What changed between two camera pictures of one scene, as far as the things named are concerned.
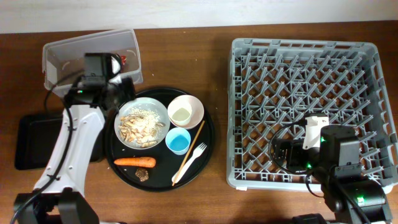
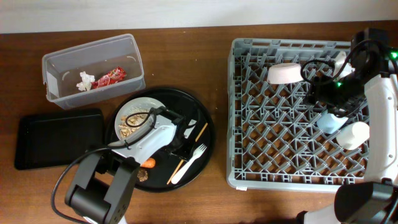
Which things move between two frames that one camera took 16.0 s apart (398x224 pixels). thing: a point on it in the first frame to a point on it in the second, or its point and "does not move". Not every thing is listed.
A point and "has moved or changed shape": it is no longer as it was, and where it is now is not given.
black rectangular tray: x=35 y=135 does not move
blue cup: x=178 y=140 has moved or changed shape
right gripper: x=295 y=147 to x=318 y=92
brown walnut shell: x=142 y=174 does not move
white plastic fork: x=196 y=154 does not move
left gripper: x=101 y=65 to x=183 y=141
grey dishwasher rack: x=275 y=84 does not move
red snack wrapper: x=123 y=58 has moved or changed shape
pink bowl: x=185 y=111 to x=284 y=73
